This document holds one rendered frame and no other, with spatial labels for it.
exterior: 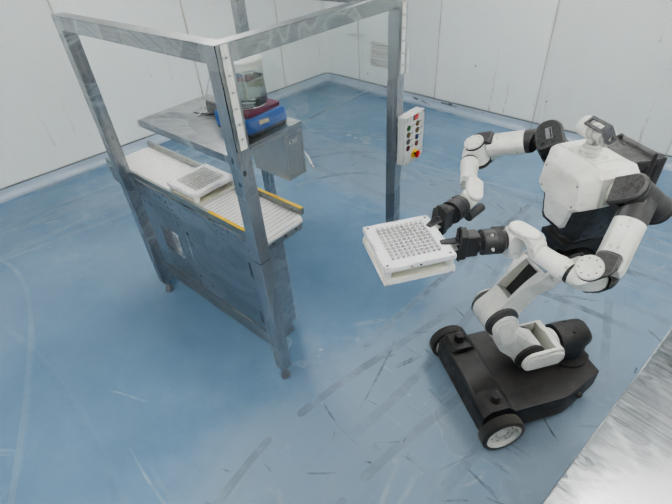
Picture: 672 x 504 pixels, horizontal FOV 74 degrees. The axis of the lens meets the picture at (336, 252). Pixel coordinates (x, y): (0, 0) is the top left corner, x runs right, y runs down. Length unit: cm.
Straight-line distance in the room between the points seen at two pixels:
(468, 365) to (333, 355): 72
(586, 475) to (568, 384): 108
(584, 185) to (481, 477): 127
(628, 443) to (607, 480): 13
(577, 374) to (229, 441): 165
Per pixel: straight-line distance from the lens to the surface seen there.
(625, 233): 152
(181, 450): 237
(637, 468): 138
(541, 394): 228
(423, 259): 144
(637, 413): 147
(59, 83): 495
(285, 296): 241
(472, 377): 222
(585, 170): 164
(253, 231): 176
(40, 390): 294
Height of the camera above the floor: 195
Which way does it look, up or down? 38 degrees down
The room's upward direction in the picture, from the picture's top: 4 degrees counter-clockwise
